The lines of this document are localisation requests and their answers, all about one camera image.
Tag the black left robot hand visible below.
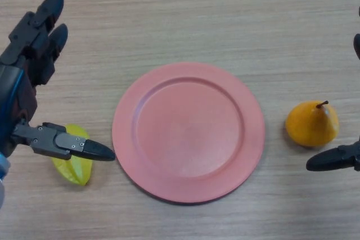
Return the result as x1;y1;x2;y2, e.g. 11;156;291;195
0;0;116;162

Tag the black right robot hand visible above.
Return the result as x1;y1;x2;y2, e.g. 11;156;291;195
305;5;360;172

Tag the yellow pear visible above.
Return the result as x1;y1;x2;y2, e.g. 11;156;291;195
285;99;340;147

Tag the pink round plate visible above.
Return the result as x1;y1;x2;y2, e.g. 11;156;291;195
111;62;266;205

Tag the yellow starfruit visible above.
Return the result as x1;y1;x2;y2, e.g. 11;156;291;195
51;123;93;187

